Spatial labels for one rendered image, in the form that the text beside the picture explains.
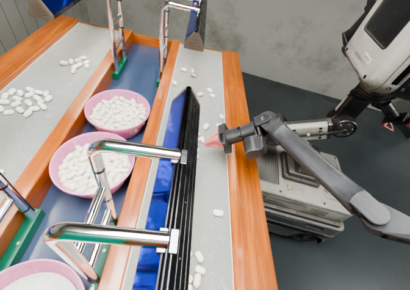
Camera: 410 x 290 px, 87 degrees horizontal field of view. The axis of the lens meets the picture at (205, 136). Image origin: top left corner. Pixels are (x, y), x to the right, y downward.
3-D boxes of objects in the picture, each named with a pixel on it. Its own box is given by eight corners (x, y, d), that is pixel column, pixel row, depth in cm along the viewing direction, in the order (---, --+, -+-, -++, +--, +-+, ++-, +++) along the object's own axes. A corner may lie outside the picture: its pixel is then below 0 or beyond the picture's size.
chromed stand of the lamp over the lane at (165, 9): (191, 74, 140) (204, -3, 108) (188, 93, 126) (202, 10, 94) (161, 69, 138) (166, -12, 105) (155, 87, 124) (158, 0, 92)
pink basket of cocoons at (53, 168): (131, 143, 94) (130, 127, 87) (140, 198, 79) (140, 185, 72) (60, 152, 85) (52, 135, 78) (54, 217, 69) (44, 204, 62)
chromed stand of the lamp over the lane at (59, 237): (170, 226, 74) (189, 143, 42) (161, 298, 60) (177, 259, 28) (113, 220, 72) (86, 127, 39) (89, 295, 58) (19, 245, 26)
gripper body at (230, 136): (220, 144, 75) (240, 138, 72) (219, 123, 82) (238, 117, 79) (227, 154, 79) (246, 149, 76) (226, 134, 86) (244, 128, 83)
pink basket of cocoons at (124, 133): (154, 109, 111) (155, 94, 105) (143, 149, 93) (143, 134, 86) (100, 100, 108) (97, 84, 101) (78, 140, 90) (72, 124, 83)
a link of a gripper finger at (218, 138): (199, 144, 79) (223, 137, 76) (201, 130, 84) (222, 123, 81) (208, 154, 84) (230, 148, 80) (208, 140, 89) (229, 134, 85)
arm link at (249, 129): (258, 126, 79) (254, 117, 75) (262, 141, 75) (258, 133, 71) (241, 131, 82) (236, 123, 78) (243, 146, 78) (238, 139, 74)
